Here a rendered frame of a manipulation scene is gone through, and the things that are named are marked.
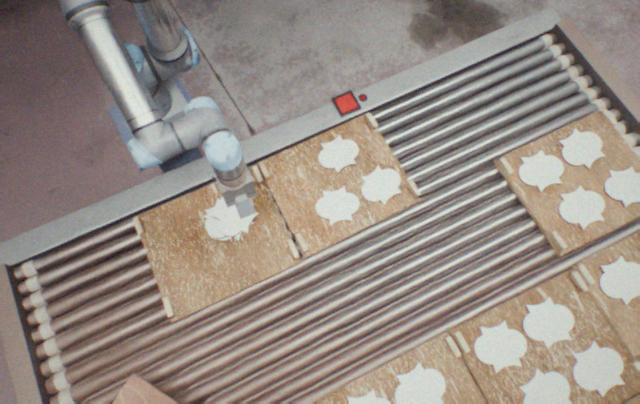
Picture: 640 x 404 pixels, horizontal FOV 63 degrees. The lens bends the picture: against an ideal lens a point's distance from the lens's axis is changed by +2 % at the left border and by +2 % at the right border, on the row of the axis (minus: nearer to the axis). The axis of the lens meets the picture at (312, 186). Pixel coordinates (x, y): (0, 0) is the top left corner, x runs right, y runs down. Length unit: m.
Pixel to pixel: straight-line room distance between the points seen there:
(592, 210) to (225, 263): 1.12
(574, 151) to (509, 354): 0.68
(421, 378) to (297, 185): 0.66
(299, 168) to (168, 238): 0.46
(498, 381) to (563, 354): 0.20
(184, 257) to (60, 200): 1.40
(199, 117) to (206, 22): 2.06
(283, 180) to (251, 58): 1.50
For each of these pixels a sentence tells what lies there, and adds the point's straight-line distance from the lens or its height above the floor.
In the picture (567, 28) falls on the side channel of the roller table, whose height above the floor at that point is 0.95.
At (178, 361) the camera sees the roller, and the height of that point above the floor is 0.92.
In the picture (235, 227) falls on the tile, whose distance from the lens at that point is 1.53.
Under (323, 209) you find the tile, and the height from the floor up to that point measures 0.95.
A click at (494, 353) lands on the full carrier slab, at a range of 1.59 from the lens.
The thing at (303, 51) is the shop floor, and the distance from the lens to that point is 3.06.
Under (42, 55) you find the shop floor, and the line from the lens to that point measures 3.40.
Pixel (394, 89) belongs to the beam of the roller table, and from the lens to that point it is 1.85.
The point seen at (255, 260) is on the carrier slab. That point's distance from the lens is 1.57.
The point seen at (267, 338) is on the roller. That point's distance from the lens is 1.54.
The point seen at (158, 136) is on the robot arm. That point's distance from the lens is 1.22.
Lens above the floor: 2.45
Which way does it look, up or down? 68 degrees down
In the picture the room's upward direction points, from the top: 1 degrees counter-clockwise
